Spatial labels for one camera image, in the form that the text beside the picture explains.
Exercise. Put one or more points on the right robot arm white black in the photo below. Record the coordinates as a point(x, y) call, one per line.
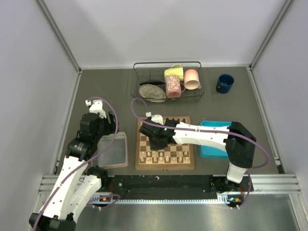
point(233, 139)

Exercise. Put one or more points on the speckled ceramic plate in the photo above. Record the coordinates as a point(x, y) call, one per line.
point(152, 93)

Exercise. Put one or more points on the yellow mug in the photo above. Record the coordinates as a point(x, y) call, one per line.
point(177, 70)

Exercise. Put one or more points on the wooden chess board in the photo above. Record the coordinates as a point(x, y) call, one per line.
point(142, 145)

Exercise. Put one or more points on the black wire dish rack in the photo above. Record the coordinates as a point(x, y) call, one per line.
point(158, 82)

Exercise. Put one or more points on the blue plastic tray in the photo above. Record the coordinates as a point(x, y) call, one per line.
point(211, 152)

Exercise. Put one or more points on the dark blue mug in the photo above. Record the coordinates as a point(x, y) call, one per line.
point(224, 83)

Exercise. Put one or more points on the pink patterned mug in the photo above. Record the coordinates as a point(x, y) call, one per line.
point(174, 87)

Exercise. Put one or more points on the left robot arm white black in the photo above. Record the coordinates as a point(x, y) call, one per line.
point(77, 182)

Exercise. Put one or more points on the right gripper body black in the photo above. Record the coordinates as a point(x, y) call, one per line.
point(155, 145)

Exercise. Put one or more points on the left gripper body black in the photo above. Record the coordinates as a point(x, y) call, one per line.
point(105, 127)

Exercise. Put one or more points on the metal tray pink rim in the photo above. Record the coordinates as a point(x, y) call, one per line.
point(115, 156)

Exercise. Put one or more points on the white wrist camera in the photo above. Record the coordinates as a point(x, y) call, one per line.
point(96, 106)
point(155, 118)

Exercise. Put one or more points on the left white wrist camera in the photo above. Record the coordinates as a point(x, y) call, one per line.
point(96, 106)

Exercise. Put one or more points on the pink white mug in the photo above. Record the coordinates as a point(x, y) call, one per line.
point(191, 79)

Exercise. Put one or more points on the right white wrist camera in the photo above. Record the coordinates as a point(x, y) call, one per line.
point(155, 118)

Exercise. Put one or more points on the aluminium front rail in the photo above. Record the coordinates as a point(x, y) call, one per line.
point(262, 184)

